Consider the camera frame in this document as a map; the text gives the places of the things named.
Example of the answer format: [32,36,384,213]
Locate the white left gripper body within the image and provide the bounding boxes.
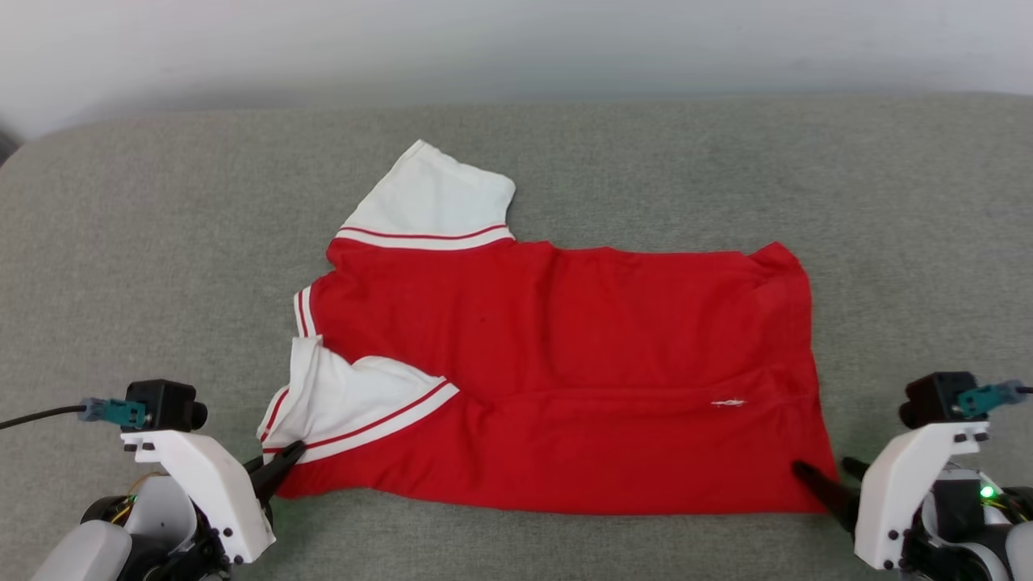
[120,429,277,565]

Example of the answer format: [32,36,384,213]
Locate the teal camera connector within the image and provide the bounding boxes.
[77,396,151,429]
[956,380,1027,420]

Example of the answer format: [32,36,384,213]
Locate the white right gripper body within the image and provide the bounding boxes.
[853,420,991,573]

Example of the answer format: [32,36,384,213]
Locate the teal left camera connector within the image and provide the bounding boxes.
[77,396,151,429]

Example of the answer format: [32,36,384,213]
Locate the black left camera cable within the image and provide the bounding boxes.
[0,403,86,431]

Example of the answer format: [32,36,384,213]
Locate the red polo shirt white sleeves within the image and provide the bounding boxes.
[257,139,841,516]

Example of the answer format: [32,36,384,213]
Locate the teal right camera connector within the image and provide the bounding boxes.
[956,380,1027,420]

